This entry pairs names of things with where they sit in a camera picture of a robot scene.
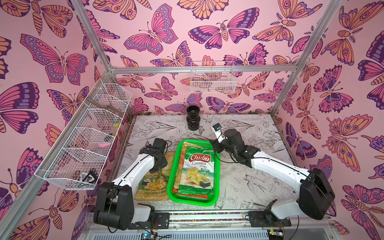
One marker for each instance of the long white wire shelf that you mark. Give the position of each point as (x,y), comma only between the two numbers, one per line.
(98,120)

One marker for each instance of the black clip in shelf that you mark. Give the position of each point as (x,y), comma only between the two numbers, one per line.
(91,177)

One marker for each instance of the front mounting rail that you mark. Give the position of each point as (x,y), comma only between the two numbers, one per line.
(217,225)

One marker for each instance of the pink item in shelf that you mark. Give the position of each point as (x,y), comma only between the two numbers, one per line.
(102,145)

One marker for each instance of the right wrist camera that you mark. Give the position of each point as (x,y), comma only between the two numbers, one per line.
(218,131)

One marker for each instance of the yellow sour cream chips bag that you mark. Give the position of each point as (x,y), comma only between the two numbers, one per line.
(153,187)

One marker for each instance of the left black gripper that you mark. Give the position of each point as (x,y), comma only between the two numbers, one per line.
(165,163)

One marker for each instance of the tan kettle chips bag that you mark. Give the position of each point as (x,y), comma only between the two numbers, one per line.
(180,164)

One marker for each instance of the black camera lens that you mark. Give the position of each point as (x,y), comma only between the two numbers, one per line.
(193,118)

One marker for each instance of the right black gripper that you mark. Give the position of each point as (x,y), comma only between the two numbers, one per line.
(218,145)

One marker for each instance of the small white wire basket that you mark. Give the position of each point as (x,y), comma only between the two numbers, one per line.
(213,77)

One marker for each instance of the green plastic basket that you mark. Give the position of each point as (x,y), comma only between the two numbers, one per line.
(213,197)

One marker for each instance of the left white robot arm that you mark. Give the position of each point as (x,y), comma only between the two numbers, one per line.
(115,206)

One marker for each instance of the aluminium frame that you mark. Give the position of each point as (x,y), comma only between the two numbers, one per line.
(24,83)

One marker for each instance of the orange cream cassava chips bag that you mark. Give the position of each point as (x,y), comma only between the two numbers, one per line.
(191,197)

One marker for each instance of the green white Chuba chips bag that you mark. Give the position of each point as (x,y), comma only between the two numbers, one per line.
(198,173)

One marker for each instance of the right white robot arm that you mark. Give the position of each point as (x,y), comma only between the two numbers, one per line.
(315,192)

